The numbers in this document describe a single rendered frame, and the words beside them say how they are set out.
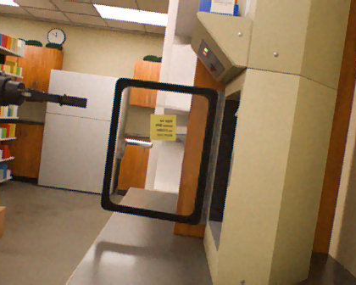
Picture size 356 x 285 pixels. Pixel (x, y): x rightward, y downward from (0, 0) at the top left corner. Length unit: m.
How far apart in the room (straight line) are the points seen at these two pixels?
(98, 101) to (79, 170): 1.10
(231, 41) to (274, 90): 0.13
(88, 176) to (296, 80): 5.21
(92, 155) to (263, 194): 5.10
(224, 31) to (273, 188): 0.34
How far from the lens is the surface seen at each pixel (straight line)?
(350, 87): 1.25
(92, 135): 5.78
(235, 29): 0.79
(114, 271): 0.87
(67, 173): 5.93
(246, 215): 0.79
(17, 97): 1.21
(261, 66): 0.78
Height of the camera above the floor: 1.29
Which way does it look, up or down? 3 degrees down
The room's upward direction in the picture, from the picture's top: 8 degrees clockwise
